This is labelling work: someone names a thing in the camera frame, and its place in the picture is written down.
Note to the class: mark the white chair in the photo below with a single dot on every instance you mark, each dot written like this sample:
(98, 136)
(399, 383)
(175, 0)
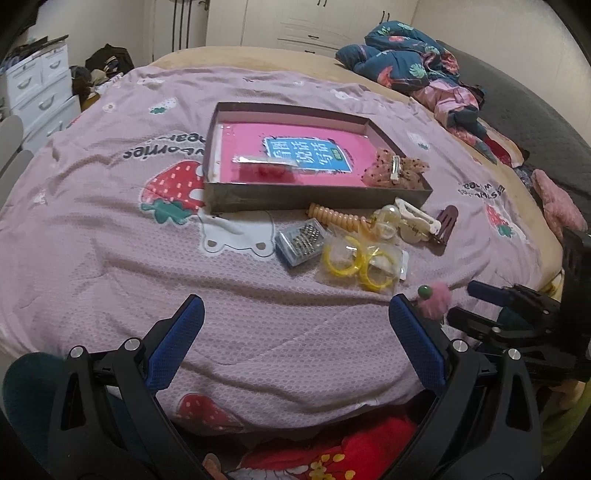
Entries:
(10, 152)

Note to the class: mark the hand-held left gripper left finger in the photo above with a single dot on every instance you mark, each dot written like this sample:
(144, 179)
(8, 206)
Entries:
(178, 341)

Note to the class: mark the black bag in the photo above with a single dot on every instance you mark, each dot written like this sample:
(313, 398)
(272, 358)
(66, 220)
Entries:
(110, 57)

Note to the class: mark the clear packet of red beads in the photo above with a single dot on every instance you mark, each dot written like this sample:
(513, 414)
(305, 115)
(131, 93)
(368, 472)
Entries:
(265, 167)

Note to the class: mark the white drawer cabinet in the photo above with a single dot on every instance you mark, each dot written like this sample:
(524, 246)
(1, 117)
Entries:
(39, 90)

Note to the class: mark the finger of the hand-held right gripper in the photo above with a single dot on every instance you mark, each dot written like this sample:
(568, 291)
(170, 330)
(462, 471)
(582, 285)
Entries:
(466, 321)
(485, 290)

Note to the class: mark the clear box of bobby pins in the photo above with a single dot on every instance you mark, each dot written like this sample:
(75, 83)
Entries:
(300, 241)

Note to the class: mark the teal clothing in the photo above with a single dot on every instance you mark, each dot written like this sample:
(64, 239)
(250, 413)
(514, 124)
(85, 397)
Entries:
(27, 392)

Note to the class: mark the grey headboard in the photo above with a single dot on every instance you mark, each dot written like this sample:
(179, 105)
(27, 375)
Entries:
(526, 97)

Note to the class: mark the dark floral duvet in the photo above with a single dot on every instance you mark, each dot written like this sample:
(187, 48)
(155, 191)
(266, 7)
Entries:
(397, 57)

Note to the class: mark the shallow grey cardboard box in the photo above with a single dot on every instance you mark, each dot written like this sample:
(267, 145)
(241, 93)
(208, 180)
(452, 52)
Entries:
(318, 201)

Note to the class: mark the white wardrobe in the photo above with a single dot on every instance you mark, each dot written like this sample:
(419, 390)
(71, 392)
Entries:
(323, 23)

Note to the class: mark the pink book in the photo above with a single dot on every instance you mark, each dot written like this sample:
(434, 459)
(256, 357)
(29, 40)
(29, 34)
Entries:
(295, 152)

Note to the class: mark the white hair claw clip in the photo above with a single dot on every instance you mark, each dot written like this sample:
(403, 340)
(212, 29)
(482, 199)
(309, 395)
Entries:
(415, 220)

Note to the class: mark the pink star pillow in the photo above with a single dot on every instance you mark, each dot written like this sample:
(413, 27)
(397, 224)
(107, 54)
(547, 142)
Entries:
(558, 207)

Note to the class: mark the pink floral clothing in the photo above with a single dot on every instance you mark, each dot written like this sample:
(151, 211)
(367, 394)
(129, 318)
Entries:
(450, 99)

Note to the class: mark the packet of yellow hair rings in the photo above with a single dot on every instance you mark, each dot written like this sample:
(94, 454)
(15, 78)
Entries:
(362, 264)

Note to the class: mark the green cloth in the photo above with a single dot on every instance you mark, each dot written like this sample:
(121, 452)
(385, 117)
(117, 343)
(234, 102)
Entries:
(568, 427)

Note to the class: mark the red printed clothing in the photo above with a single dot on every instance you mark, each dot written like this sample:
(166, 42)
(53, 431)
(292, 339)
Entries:
(360, 445)

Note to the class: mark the brown hair comb clip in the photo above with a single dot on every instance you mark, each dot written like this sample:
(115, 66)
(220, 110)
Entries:
(445, 224)

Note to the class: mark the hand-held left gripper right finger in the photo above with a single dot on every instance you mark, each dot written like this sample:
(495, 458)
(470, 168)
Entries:
(418, 341)

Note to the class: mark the brown dotted bow hair clip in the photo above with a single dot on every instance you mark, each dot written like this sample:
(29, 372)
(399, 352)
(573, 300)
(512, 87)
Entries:
(397, 170)

